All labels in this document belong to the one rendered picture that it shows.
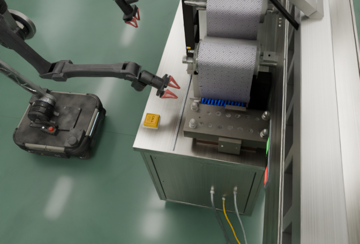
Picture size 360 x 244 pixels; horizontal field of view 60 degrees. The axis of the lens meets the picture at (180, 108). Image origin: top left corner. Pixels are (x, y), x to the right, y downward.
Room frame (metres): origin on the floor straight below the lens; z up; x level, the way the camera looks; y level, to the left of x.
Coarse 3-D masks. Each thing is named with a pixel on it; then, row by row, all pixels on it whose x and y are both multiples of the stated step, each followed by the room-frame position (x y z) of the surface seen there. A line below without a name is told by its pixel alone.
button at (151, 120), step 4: (148, 116) 0.90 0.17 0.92; (152, 116) 0.89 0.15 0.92; (156, 116) 0.89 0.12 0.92; (144, 120) 0.88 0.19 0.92; (148, 120) 0.87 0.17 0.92; (152, 120) 0.87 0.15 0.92; (156, 120) 0.87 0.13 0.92; (144, 124) 0.86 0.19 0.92; (148, 124) 0.85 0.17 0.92; (152, 124) 0.85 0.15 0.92; (156, 124) 0.84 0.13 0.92
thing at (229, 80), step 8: (200, 64) 0.89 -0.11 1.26; (200, 72) 0.89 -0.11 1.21; (208, 72) 0.88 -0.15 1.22; (216, 72) 0.87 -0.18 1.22; (224, 72) 0.86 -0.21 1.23; (232, 72) 0.85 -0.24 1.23; (240, 72) 0.84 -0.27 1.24; (248, 72) 0.83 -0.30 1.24; (200, 80) 0.89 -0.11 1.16; (208, 80) 0.88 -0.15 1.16; (216, 80) 0.87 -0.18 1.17; (224, 80) 0.86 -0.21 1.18; (232, 80) 0.85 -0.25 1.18; (240, 80) 0.84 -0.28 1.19; (248, 80) 0.83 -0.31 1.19; (200, 88) 0.89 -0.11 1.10; (208, 88) 0.88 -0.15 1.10; (216, 88) 0.87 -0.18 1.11; (224, 88) 0.86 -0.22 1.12; (232, 88) 0.85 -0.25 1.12; (240, 88) 0.84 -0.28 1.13; (248, 88) 0.82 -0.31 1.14; (248, 96) 0.82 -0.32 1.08
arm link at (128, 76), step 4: (140, 68) 1.00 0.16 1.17; (128, 76) 0.95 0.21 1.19; (132, 76) 0.95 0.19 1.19; (136, 76) 0.97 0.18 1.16; (132, 80) 0.95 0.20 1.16; (136, 80) 0.95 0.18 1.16; (132, 84) 0.98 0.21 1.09; (136, 84) 0.98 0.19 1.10; (140, 84) 0.96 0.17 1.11; (144, 84) 0.97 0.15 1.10; (136, 88) 0.97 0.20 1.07; (140, 88) 0.96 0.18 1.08
